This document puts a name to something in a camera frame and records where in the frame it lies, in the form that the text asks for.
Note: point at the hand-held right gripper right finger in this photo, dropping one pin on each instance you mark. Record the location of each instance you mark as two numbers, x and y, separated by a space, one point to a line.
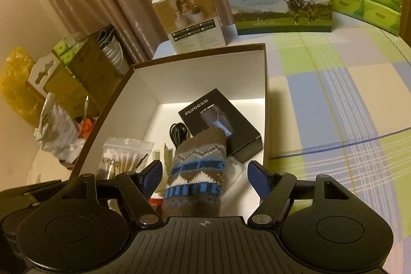
258 179

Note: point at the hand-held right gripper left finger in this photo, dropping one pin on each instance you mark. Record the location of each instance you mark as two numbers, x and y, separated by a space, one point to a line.
152 177

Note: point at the cotton swab bag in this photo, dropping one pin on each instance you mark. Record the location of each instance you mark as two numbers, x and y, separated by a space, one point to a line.
122 155

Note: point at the brown patterned knit sock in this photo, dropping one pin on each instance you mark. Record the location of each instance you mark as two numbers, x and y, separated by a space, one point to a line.
192 171

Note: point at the black shaver box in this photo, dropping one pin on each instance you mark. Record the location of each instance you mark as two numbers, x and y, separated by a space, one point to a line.
244 132

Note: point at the brown storage box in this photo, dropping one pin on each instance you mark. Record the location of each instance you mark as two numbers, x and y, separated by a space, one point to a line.
199 75

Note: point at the orange object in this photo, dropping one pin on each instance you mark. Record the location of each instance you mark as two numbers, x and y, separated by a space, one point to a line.
86 129

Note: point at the white plastic bag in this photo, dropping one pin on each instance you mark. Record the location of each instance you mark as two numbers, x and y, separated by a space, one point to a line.
57 126

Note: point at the plaid tablecloth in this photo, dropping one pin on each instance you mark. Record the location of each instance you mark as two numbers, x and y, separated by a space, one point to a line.
337 116

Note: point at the brown cardboard box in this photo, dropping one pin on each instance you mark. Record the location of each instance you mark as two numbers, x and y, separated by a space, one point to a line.
90 75

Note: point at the yellow plastic bag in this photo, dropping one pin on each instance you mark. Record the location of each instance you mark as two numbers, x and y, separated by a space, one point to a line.
16 84

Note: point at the stack of white bowls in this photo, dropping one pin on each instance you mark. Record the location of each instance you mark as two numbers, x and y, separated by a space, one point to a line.
112 52

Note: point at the green tissue box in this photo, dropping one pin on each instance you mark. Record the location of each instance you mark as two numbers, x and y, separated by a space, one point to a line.
64 49

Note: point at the white appliance box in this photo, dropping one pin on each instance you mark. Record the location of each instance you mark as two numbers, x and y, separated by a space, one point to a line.
192 23

